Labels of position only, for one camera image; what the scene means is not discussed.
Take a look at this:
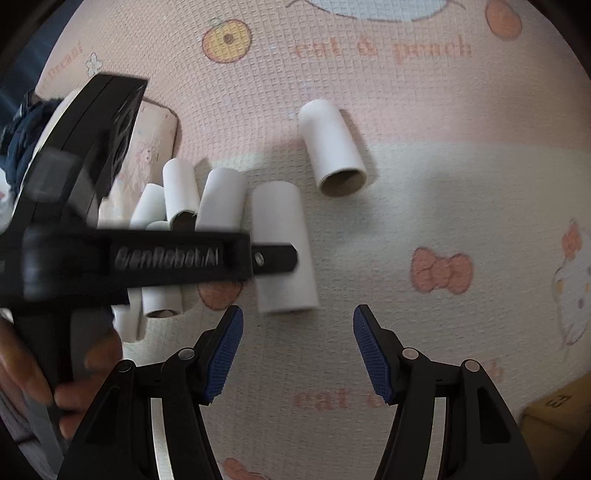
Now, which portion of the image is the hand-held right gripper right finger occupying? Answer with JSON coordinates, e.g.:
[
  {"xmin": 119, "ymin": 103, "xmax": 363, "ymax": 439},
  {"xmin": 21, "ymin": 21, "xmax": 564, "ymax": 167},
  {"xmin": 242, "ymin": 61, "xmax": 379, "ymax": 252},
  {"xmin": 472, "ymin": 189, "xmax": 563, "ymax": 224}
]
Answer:
[{"xmin": 353, "ymin": 305, "xmax": 532, "ymax": 480}]

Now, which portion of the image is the pile of white tubes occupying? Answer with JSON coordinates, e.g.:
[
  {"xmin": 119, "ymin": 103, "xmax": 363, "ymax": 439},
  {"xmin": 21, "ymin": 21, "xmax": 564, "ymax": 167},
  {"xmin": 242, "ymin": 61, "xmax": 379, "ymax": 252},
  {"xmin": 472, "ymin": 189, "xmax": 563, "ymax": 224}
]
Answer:
[{"xmin": 112, "ymin": 158, "xmax": 247, "ymax": 343}]

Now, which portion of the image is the printed blanket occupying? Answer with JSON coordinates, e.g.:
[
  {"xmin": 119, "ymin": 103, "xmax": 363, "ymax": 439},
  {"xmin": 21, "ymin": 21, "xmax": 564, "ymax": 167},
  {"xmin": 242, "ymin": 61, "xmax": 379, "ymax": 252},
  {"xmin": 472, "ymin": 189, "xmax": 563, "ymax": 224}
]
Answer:
[{"xmin": 0, "ymin": 0, "xmax": 591, "ymax": 480}]

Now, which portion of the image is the dark blue cloth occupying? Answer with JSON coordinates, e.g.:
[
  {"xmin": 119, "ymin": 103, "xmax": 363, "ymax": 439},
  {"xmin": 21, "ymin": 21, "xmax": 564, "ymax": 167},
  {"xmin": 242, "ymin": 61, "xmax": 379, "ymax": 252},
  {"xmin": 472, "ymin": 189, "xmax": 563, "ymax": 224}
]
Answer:
[{"xmin": 0, "ymin": 90, "xmax": 58, "ymax": 195}]

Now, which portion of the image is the cardboard box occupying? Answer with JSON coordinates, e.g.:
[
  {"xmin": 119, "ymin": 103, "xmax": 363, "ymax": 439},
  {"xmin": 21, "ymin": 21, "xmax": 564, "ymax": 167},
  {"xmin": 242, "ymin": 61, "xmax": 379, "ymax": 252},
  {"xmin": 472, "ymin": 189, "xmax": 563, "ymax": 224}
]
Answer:
[{"xmin": 521, "ymin": 378, "xmax": 583, "ymax": 446}]

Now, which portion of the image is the person's left hand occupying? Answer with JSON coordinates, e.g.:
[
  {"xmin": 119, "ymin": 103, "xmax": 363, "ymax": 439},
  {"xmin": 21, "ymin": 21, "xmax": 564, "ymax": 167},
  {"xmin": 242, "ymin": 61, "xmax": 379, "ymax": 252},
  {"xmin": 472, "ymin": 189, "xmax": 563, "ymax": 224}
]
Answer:
[{"xmin": 0, "ymin": 323, "xmax": 123, "ymax": 439}]

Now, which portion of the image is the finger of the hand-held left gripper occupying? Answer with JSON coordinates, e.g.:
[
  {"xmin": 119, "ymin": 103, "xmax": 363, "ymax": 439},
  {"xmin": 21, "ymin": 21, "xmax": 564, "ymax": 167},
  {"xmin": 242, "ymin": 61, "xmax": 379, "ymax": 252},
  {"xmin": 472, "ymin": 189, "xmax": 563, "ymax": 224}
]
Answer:
[{"xmin": 249, "ymin": 244, "xmax": 300, "ymax": 275}]

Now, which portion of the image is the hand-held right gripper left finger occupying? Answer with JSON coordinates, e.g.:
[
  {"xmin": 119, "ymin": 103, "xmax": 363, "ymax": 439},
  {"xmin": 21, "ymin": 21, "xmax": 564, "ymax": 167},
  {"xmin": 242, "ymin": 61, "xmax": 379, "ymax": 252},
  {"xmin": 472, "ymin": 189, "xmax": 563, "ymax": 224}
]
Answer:
[{"xmin": 56, "ymin": 305, "xmax": 245, "ymax": 480}]

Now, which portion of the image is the pink printed box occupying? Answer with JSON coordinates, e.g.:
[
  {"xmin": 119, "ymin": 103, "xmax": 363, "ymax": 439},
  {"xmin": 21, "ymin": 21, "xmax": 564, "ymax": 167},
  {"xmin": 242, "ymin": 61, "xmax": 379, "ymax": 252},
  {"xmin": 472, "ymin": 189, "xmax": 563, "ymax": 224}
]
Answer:
[{"xmin": 99, "ymin": 100, "xmax": 181, "ymax": 228}]

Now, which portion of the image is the white paper tube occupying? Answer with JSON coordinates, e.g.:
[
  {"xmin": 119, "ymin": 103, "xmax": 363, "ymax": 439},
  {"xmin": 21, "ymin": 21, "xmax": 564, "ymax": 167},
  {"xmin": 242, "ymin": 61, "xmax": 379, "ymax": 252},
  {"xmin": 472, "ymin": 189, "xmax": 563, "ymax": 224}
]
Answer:
[
  {"xmin": 299, "ymin": 100, "xmax": 369, "ymax": 198},
  {"xmin": 250, "ymin": 181, "xmax": 320, "ymax": 315}
]

